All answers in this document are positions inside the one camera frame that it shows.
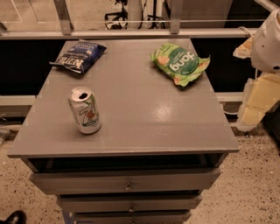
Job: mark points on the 7up soda can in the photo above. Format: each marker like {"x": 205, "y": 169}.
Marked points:
{"x": 84, "y": 108}

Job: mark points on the grey drawer cabinet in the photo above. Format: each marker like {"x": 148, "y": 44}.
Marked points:
{"x": 147, "y": 123}

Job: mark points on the bottom grey drawer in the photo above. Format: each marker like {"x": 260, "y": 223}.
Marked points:
{"x": 155, "y": 217}

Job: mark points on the blue Kettle chip bag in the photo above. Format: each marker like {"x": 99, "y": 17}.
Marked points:
{"x": 80, "y": 57}

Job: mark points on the black shoe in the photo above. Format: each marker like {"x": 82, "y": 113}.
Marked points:
{"x": 17, "y": 217}

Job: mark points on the metal railing frame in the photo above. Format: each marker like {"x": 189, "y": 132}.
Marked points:
{"x": 66, "y": 19}

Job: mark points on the green rice chip bag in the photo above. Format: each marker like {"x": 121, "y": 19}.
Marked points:
{"x": 181, "y": 65}

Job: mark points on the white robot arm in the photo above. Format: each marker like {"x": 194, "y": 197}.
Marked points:
{"x": 265, "y": 50}

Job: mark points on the top grey drawer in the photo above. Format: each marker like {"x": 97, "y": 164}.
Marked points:
{"x": 137, "y": 181}

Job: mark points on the black office chair base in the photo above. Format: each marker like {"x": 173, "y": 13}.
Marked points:
{"x": 117, "y": 20}

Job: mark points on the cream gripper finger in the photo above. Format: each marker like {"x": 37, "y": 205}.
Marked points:
{"x": 259, "y": 96}
{"x": 243, "y": 51}

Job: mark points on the grey drawer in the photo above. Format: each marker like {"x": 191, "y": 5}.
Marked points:
{"x": 155, "y": 217}
{"x": 137, "y": 181}
{"x": 132, "y": 203}

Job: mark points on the middle grey drawer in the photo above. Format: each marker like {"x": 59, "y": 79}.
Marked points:
{"x": 132, "y": 203}

